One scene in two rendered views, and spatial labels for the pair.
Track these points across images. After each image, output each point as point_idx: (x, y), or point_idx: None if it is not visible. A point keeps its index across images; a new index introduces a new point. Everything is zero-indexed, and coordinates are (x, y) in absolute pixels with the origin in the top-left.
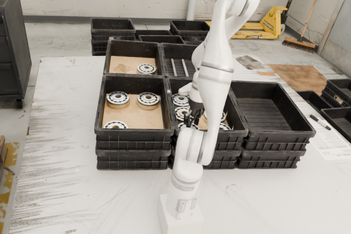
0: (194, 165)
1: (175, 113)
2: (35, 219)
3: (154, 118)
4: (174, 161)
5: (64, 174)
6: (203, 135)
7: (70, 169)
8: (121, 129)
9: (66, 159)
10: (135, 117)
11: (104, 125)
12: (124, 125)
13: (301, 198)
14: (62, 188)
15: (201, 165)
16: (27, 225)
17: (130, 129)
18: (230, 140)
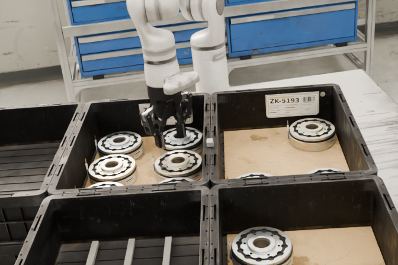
0: (201, 31)
1: (204, 113)
2: (388, 124)
3: (240, 170)
4: (224, 26)
5: (384, 162)
6: None
7: (379, 167)
8: (295, 86)
9: (395, 179)
10: (282, 168)
11: (333, 130)
12: (297, 133)
13: None
14: (376, 148)
15: (191, 36)
16: (394, 120)
17: (282, 88)
18: (115, 120)
